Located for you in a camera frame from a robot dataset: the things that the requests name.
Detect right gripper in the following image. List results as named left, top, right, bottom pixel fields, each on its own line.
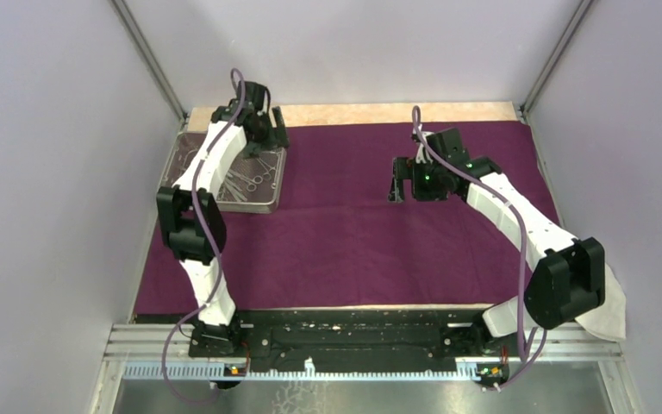
left=388, top=157, right=447, bottom=203

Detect metal mesh instrument tray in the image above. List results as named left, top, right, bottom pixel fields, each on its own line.
left=159, top=132, right=287, bottom=214

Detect maroon wrap cloth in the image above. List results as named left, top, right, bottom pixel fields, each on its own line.
left=134, top=121, right=562, bottom=316

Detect surgical clamp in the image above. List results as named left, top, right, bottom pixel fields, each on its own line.
left=256, top=157, right=278, bottom=181

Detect surgical forceps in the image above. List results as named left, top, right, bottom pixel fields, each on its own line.
left=228, top=168, right=275, bottom=197

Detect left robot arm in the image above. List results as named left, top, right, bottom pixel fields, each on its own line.
left=156, top=81, right=290, bottom=357

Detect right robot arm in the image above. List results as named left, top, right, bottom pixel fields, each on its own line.
left=388, top=128, right=607, bottom=355

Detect white crumpled cloth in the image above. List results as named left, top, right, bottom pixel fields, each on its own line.
left=575, top=264, right=627, bottom=342

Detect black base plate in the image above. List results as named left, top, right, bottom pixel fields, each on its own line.
left=179, top=308, right=520, bottom=376

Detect grey cable duct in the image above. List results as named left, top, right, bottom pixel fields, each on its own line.
left=122, top=359, right=481, bottom=382

